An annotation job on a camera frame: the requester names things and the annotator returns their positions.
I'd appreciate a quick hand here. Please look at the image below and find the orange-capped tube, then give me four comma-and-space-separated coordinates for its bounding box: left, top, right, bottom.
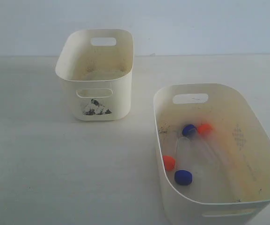
197, 123, 241, 197
161, 134, 183, 172

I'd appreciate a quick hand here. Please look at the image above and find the blue-capped tube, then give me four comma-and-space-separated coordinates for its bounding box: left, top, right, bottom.
174, 137, 193, 186
182, 124, 219, 169

